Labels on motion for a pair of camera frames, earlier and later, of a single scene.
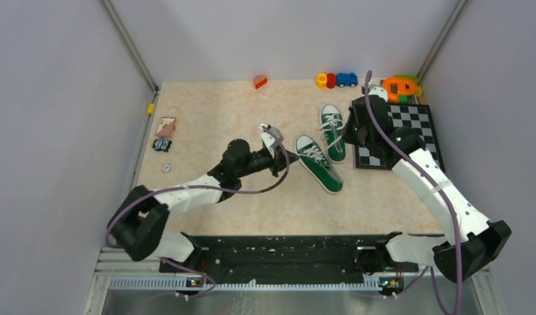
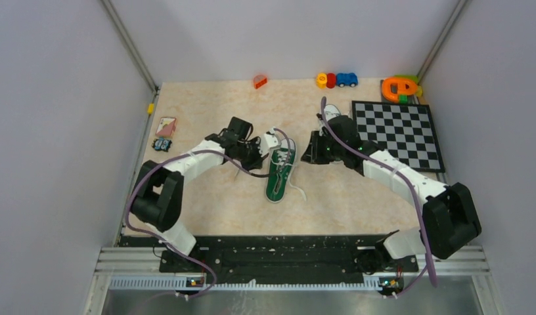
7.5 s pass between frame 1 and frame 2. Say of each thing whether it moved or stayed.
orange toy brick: stayed
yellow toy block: stayed
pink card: stayed
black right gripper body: moved
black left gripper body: moved
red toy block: stayed
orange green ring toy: stayed
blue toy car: stayed
